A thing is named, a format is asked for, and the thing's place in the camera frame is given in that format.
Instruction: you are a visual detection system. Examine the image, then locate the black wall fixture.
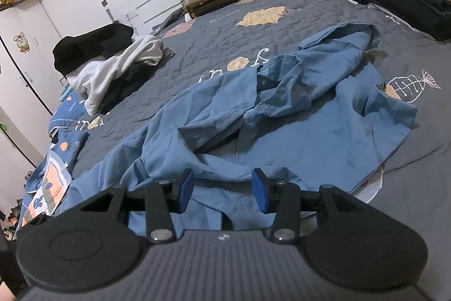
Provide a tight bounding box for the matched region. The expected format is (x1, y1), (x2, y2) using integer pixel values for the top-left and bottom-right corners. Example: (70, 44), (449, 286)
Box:
(101, 0), (115, 23)

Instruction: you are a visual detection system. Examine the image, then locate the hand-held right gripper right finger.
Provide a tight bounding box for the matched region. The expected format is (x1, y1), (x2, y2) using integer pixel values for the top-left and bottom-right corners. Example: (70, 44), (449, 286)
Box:
(251, 167), (367, 245)

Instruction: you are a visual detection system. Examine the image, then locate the grey quilted bedspread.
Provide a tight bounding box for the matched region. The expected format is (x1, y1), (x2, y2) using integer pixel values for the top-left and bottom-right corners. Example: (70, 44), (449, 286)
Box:
(53, 0), (451, 287)

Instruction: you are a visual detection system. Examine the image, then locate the cartoon animal sticker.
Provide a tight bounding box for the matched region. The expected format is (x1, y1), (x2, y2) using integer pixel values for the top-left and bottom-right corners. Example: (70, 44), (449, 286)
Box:
(13, 32), (30, 54)

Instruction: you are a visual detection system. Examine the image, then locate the blue orange patterned quilt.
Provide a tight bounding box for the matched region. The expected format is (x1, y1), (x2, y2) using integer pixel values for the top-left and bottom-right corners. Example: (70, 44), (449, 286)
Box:
(21, 89), (108, 227)

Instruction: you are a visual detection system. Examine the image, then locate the white grey garment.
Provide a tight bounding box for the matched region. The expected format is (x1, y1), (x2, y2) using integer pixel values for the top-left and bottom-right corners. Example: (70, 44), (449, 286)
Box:
(66, 35), (175, 115)

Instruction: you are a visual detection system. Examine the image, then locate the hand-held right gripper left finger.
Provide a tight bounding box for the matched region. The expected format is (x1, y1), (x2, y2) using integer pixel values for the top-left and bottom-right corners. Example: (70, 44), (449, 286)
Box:
(79, 168), (195, 245)

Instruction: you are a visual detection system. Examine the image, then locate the white wardrobe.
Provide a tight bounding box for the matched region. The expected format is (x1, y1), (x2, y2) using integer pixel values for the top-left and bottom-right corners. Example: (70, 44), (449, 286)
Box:
(0, 0), (67, 168)

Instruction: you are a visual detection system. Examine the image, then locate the blue shirt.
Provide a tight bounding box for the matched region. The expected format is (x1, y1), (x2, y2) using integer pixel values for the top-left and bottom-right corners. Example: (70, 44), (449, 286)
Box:
(56, 22), (420, 238)

